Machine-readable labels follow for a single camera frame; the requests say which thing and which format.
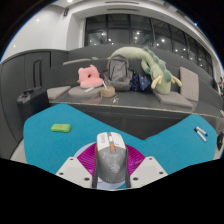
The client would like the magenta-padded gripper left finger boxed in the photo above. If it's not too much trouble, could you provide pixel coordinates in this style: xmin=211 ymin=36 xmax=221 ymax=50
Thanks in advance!
xmin=55 ymin=143 xmax=100 ymax=189

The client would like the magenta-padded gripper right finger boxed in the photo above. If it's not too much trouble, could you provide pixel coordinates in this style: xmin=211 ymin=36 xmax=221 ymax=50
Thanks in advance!
xmin=123 ymin=143 xmax=169 ymax=189

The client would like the grey white computer mouse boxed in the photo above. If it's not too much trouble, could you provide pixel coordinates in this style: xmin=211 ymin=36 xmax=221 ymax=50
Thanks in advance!
xmin=94 ymin=131 xmax=129 ymax=185

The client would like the teal table cloth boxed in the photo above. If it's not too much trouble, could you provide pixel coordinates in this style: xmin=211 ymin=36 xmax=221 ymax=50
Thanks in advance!
xmin=22 ymin=103 xmax=221 ymax=176

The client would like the small green eraser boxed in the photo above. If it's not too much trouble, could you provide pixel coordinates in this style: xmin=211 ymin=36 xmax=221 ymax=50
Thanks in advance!
xmin=50 ymin=123 xmax=72 ymax=134

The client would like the white marker with black cap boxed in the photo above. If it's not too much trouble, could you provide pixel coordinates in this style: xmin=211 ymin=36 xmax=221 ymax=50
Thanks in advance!
xmin=194 ymin=128 xmax=208 ymax=143

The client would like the flat grey seat cushion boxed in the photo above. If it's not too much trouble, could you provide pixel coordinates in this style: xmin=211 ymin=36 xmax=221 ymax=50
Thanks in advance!
xmin=153 ymin=89 xmax=194 ymax=109

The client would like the round grey seat cushion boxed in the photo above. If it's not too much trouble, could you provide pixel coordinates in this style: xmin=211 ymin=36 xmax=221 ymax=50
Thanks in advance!
xmin=67 ymin=85 xmax=104 ymax=100

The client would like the flat square grey cushion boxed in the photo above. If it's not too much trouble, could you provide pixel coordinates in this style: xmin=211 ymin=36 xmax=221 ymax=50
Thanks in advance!
xmin=46 ymin=85 xmax=72 ymax=101

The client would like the black suitcase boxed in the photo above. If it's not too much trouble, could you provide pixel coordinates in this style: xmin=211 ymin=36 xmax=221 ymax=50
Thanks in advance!
xmin=16 ymin=57 xmax=52 ymax=124

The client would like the black bag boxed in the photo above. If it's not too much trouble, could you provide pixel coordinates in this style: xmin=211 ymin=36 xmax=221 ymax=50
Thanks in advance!
xmin=216 ymin=131 xmax=224 ymax=151

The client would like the small tan round pouch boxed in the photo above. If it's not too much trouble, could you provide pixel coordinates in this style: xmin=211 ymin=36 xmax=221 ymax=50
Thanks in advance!
xmin=100 ymin=86 xmax=117 ymax=99

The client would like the navy star-print bag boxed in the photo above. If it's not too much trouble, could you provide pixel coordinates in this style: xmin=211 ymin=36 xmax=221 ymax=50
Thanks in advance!
xmin=129 ymin=73 xmax=153 ymax=93

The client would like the pink plush cushion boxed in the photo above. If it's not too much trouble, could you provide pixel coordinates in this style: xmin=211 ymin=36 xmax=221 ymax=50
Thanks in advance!
xmin=77 ymin=64 xmax=105 ymax=89

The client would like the green dragon plush toy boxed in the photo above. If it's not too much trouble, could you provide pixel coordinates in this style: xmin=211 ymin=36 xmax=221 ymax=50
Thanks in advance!
xmin=109 ymin=45 xmax=184 ymax=95

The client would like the grey backpack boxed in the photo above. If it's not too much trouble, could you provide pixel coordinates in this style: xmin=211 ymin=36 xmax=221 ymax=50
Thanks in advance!
xmin=103 ymin=54 xmax=134 ymax=93

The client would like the large dark window wall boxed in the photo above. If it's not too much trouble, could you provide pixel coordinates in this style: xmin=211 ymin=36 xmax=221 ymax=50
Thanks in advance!
xmin=84 ymin=13 xmax=214 ymax=76

